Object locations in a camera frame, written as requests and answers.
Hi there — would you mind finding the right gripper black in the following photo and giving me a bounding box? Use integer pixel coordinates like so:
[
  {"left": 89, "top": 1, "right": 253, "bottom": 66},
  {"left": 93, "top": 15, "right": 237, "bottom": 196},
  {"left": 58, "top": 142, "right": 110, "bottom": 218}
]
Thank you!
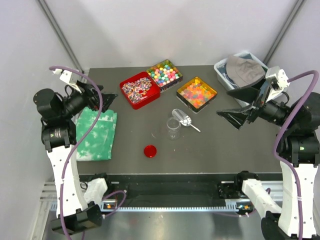
[{"left": 216, "top": 74, "right": 295, "bottom": 129}]

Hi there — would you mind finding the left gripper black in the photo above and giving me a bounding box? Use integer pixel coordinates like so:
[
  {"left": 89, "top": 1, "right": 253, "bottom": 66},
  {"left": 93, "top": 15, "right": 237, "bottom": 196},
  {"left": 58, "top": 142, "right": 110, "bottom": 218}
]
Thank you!
[{"left": 59, "top": 80, "right": 117, "bottom": 120}]

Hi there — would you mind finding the golden tin with star candies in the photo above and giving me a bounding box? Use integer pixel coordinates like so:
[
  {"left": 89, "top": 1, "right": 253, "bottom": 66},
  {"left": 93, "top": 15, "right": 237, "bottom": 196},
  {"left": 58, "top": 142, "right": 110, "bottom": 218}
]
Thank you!
[{"left": 176, "top": 76, "right": 218, "bottom": 114}]

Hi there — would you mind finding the metal scoop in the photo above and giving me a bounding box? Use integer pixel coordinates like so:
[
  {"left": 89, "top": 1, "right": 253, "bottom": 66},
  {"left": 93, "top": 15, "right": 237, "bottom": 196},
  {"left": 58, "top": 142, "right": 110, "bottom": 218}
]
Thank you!
[{"left": 171, "top": 108, "right": 201, "bottom": 133}]

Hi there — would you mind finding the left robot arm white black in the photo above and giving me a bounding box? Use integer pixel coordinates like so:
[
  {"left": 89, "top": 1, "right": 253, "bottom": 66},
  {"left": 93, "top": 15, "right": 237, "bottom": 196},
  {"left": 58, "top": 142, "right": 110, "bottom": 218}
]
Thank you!
[{"left": 33, "top": 83, "right": 117, "bottom": 236}]

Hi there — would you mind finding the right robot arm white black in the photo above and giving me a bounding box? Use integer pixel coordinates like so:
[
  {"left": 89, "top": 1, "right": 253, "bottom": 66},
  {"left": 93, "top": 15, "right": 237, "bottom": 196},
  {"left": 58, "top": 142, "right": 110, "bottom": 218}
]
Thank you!
[{"left": 218, "top": 83, "right": 320, "bottom": 240}]

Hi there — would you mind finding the tin with colourful cube candies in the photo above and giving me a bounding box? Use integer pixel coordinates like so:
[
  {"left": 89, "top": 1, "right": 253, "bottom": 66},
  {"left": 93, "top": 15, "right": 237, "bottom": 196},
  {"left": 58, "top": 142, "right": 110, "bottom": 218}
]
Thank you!
[{"left": 146, "top": 59, "right": 183, "bottom": 93}]

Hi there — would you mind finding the beige bucket hat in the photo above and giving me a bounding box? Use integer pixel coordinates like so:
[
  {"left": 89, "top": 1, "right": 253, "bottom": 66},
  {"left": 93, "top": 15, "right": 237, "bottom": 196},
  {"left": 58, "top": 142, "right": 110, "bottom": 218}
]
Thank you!
[{"left": 226, "top": 55, "right": 265, "bottom": 88}]

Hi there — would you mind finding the red tin with lollipops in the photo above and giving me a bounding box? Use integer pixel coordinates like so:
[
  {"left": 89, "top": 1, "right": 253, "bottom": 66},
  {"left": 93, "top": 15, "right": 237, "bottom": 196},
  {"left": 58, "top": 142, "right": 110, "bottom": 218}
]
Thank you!
[{"left": 119, "top": 71, "right": 161, "bottom": 110}]

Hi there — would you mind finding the green white cloth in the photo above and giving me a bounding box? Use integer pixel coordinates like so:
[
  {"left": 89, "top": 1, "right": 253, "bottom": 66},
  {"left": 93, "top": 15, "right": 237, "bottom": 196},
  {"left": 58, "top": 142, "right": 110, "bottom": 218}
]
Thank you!
[{"left": 76, "top": 107, "right": 118, "bottom": 162}]

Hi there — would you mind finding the clear plastic jar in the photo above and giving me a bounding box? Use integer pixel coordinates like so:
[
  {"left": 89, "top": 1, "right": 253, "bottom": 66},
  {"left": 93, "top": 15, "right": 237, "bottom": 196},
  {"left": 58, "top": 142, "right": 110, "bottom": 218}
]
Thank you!
[{"left": 166, "top": 117, "right": 181, "bottom": 140}]

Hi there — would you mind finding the red jar lid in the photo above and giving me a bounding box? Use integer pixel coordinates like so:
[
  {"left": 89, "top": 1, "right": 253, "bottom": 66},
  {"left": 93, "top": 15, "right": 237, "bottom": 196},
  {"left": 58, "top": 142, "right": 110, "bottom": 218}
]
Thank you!
[{"left": 143, "top": 145, "right": 157, "bottom": 158}]

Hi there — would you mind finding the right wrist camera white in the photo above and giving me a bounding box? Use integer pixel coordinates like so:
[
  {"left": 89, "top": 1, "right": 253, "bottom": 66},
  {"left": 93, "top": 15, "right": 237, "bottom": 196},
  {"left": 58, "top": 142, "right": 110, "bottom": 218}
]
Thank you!
[{"left": 265, "top": 66, "right": 290, "bottom": 91}]

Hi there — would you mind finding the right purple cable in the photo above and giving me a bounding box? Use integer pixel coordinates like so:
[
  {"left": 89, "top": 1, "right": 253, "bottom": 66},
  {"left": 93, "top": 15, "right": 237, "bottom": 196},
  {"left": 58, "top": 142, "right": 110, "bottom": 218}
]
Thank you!
[{"left": 272, "top": 70, "right": 320, "bottom": 240}]

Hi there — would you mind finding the purple cable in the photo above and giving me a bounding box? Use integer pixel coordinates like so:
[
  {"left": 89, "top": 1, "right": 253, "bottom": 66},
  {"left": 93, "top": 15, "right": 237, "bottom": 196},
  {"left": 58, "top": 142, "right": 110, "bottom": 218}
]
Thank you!
[
  {"left": 272, "top": 70, "right": 320, "bottom": 240},
  {"left": 48, "top": 65, "right": 128, "bottom": 240}
]

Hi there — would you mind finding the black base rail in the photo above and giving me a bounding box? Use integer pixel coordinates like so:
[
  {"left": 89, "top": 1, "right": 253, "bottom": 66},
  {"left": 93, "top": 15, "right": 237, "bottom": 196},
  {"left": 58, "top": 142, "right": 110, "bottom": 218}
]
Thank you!
[{"left": 79, "top": 172, "right": 283, "bottom": 208}]

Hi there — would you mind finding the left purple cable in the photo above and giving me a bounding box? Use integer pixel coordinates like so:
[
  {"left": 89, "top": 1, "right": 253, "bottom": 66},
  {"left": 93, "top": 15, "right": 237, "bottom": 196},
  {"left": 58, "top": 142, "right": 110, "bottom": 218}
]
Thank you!
[{"left": 48, "top": 65, "right": 128, "bottom": 240}]

